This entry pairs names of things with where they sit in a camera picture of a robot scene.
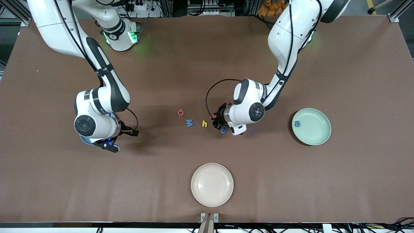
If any white power strip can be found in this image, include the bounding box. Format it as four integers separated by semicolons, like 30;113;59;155
128;0;162;18

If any cable bundle under table edge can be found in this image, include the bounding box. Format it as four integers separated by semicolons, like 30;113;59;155
340;217;414;233

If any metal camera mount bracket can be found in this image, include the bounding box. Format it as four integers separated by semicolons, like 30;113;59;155
201;213;219;233

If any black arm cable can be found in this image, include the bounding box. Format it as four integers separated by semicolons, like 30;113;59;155
53;0;140;131
205;0;321;121

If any aluminium frame profile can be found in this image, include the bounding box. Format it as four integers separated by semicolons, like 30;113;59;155
0;0;33;26
388;0;414;23

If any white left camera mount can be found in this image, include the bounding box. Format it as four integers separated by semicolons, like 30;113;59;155
230;124;247;136

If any blue plate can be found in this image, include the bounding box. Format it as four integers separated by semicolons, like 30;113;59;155
79;112;117;146

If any beige plate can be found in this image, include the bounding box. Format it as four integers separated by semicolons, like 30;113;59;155
191;162;234;207

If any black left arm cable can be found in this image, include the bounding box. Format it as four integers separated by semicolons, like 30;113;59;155
205;0;321;121

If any green plate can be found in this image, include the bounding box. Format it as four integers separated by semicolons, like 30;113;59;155
291;108;332;146

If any orange packaged items pile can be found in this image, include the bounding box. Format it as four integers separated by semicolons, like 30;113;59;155
258;0;288;17

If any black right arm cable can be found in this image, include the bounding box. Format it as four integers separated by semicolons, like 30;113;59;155
53;0;140;131

